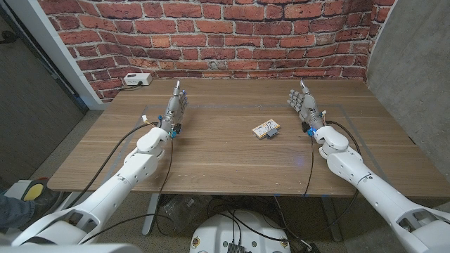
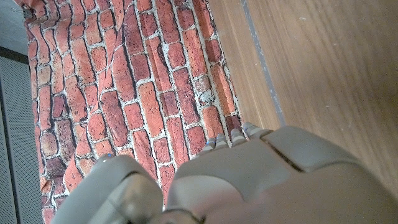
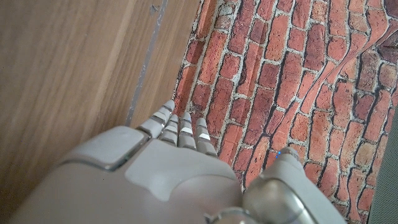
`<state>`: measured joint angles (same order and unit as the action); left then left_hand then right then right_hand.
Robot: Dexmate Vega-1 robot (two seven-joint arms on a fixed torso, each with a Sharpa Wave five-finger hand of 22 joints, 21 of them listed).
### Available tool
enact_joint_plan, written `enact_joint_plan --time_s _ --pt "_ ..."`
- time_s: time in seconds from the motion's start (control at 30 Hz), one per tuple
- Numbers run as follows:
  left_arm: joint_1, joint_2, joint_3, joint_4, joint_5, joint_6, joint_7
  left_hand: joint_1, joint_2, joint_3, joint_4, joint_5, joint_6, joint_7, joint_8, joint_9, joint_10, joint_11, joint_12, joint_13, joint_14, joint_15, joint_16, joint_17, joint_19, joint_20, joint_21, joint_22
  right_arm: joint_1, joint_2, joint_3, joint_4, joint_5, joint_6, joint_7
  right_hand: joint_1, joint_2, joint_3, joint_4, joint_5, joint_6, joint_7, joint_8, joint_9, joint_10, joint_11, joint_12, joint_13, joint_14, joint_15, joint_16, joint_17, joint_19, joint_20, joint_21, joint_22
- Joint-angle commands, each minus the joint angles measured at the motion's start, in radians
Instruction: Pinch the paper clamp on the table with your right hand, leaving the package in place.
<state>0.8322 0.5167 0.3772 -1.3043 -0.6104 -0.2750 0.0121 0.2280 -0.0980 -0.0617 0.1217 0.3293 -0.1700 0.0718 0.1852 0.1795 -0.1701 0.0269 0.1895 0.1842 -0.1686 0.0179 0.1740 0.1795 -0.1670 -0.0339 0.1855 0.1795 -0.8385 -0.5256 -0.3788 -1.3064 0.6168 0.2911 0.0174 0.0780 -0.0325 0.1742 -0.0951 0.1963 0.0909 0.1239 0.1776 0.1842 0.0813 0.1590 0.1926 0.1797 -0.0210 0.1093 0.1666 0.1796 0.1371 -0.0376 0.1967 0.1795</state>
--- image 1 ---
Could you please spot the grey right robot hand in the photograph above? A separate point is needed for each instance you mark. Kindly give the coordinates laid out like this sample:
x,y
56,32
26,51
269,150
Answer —
x,y
309,107

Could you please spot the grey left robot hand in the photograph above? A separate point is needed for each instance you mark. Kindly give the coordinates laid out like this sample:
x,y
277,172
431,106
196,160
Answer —
x,y
173,109

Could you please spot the black paper clamp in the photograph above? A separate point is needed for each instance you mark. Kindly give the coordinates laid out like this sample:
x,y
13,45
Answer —
x,y
272,133

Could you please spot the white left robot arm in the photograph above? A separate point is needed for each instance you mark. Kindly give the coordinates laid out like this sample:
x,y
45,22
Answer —
x,y
116,186

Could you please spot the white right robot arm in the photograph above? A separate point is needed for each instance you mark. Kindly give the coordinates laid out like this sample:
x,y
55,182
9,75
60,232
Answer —
x,y
372,186

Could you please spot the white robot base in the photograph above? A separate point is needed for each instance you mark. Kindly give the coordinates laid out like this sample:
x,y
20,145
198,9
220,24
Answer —
x,y
218,232

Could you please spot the small yellow white package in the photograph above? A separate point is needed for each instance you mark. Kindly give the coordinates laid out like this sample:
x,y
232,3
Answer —
x,y
262,129

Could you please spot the white power strip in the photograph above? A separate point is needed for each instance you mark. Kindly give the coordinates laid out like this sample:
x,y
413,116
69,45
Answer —
x,y
137,79

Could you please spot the red brick print backdrop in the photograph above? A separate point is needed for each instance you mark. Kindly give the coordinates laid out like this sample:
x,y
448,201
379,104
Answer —
x,y
218,38

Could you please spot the clear plastic bag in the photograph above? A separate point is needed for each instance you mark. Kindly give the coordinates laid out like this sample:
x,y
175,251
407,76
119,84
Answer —
x,y
183,211

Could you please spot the grey table leg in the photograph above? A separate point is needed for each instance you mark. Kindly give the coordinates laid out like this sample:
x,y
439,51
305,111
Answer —
x,y
150,214
331,219

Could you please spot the black device on base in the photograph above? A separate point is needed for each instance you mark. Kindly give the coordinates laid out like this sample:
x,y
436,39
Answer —
x,y
236,248

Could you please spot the dark shoe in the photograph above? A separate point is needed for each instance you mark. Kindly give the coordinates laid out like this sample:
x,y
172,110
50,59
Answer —
x,y
49,200

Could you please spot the yellow black foot pedal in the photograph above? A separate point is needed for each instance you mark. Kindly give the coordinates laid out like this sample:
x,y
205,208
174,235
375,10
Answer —
x,y
33,191

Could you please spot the white robot torso edge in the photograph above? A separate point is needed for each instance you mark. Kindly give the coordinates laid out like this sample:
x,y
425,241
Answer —
x,y
70,248

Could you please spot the white pedal platform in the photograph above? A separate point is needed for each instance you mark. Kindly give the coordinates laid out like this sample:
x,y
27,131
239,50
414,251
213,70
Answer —
x,y
15,188

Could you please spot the person leg in jeans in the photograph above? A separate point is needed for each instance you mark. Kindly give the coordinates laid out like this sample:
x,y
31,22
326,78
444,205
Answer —
x,y
15,212

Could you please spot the white door frame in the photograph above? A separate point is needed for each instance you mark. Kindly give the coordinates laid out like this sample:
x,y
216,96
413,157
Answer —
x,y
52,45

